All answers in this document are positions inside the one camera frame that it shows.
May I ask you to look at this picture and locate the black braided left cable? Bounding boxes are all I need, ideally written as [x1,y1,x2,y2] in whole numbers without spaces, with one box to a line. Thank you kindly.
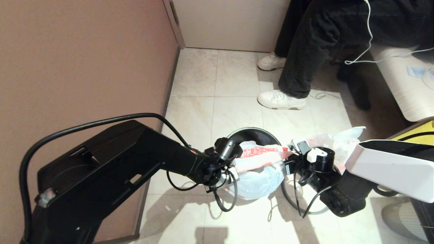
[212,169,239,212]

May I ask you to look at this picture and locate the light blue packet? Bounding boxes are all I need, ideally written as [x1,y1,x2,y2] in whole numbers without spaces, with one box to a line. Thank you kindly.
[406,65,426,78]

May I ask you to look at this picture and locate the yellow fabric bag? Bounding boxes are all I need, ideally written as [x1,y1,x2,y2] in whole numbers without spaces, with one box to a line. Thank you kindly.
[390,121,434,142]

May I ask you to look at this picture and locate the grey bin ring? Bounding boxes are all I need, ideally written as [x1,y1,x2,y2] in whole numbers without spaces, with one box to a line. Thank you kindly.
[281,176,331,215]

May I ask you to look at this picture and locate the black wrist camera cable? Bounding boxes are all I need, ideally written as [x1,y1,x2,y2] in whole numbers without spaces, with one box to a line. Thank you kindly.
[19,113,204,238]
[293,166,335,218]

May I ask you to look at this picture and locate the person's left black trouser leg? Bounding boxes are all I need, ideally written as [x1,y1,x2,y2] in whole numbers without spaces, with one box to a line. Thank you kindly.
[278,0,344,99]

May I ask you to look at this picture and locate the white charging cable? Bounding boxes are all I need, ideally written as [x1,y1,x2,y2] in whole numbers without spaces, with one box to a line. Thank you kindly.
[344,0,434,65]

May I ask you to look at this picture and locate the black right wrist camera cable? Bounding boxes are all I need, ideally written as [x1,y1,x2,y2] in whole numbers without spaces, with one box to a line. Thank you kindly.
[293,166,335,218]

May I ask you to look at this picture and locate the black left wrist camera cable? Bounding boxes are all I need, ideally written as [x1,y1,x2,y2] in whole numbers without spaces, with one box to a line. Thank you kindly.
[19,113,204,238]

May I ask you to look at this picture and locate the fresh white plastic bag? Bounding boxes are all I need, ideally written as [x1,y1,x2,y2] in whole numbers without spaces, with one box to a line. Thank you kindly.
[231,140,294,200]

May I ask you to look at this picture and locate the brown textured partition panel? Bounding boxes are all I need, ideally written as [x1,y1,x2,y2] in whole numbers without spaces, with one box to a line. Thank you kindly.
[0,0,181,244]

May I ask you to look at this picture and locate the thick black arm hose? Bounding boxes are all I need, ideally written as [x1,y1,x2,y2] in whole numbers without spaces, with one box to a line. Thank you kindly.
[373,186,399,198]

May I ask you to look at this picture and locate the white left sneaker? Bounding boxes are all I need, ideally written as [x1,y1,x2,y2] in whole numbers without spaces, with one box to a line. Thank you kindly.
[257,89,307,110]

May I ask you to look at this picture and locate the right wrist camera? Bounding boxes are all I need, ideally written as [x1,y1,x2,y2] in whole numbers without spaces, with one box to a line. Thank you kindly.
[296,140,311,155]

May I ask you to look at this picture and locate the black round trash bin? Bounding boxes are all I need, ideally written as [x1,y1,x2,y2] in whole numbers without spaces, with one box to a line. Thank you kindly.
[226,127,282,200]

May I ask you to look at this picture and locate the person's right black trouser leg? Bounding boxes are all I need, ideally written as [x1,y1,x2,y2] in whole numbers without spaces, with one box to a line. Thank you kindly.
[274,0,307,57]

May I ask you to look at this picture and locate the person's black trouser leg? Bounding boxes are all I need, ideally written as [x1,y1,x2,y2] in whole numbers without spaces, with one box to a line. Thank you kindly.
[274,0,307,57]
[278,0,344,99]

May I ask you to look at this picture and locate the white right sneaker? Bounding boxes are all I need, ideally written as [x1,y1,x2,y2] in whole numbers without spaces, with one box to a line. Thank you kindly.
[258,53,286,71]

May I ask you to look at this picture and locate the white sneaker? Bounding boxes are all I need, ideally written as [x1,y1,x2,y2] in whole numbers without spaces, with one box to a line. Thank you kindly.
[258,53,286,71]
[257,89,307,110]

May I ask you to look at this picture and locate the used translucent trash bag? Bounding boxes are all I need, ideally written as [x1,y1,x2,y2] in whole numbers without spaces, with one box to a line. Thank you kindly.
[305,126,367,175]

